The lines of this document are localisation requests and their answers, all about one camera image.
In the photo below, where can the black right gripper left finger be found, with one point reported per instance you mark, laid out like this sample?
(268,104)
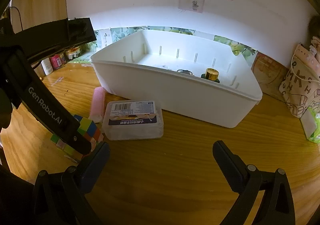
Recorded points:
(89,169)

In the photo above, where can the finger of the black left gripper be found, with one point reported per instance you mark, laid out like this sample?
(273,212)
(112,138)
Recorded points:
(77,139)

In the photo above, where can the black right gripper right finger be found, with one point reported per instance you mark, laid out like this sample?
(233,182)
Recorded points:
(231,165)

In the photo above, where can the multicolour puzzle cube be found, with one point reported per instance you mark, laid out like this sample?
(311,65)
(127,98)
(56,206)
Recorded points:
(88,129)

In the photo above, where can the pink foam roll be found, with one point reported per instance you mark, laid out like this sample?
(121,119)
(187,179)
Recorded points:
(98,105)

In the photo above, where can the clear box with barcode label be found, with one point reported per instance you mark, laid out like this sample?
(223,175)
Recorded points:
(133,120)

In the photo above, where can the green jar gold lid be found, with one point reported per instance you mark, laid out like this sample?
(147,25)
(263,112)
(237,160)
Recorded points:
(211,74)

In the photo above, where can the white spray bottle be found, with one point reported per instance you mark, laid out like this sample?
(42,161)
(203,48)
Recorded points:
(47,66)

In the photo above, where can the yellow juice carton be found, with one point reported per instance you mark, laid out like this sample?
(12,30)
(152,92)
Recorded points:
(73,53)

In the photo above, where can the green tissue pack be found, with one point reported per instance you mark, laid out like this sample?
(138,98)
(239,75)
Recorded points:
(310,124)

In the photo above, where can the white plastic storage bin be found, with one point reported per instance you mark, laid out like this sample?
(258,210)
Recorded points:
(134,70)

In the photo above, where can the lettered canvas bag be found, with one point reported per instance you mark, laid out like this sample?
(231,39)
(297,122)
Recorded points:
(300,87)

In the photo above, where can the brown haired doll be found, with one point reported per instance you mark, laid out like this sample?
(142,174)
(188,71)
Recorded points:
(313,32)

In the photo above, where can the pink square wall sticker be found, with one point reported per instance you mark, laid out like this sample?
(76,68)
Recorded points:
(191,5)

